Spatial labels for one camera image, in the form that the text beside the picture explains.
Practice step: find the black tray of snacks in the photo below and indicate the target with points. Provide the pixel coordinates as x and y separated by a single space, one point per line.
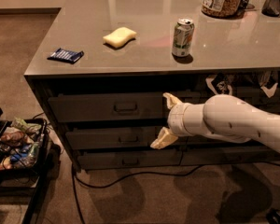
23 145

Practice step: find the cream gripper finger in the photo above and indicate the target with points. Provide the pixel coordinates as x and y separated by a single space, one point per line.
171 100
165 138

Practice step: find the blue snack wrapper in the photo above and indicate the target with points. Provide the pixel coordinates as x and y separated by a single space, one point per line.
66 56

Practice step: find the grey drawer cabinet counter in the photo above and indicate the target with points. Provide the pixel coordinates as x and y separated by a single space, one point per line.
242 46

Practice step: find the green white soda can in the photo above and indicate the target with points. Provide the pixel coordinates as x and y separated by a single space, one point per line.
183 34

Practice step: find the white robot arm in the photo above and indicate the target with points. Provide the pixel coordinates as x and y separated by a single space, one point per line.
221 117

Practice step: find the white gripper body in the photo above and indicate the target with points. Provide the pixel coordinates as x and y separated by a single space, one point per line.
176 120

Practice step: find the black cart frame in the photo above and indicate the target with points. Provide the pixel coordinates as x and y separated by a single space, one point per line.
29 190

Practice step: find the black white snack bag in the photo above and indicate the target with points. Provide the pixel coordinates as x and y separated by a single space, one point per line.
220 83

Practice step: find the yellow sponge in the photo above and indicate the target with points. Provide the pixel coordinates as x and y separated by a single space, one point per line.
119 37

